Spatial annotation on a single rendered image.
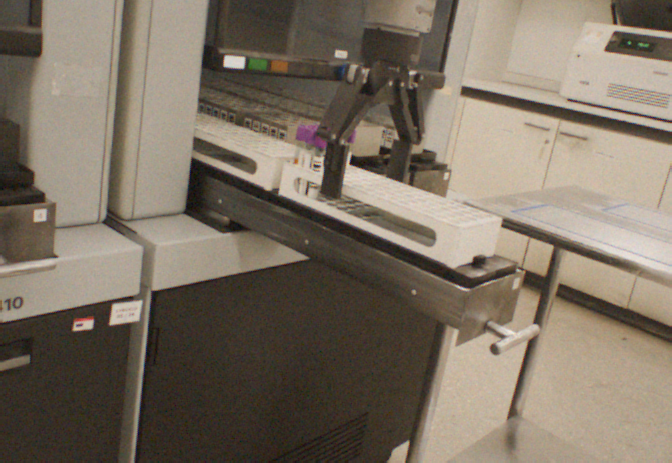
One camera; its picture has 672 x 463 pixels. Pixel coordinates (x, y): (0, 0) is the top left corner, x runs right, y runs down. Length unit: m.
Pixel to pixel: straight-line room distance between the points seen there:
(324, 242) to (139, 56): 0.35
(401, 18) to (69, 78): 0.42
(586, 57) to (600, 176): 0.53
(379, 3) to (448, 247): 0.30
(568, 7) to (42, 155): 3.38
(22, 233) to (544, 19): 3.49
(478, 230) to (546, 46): 3.24
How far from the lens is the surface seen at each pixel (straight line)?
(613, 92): 3.17
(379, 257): 0.81
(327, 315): 1.26
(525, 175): 3.32
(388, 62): 0.85
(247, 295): 1.08
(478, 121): 3.44
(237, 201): 0.98
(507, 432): 1.57
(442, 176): 1.41
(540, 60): 4.00
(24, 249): 0.84
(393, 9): 0.83
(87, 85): 0.93
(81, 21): 0.91
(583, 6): 3.95
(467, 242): 0.78
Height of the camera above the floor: 1.06
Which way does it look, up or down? 15 degrees down
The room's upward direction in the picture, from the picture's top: 10 degrees clockwise
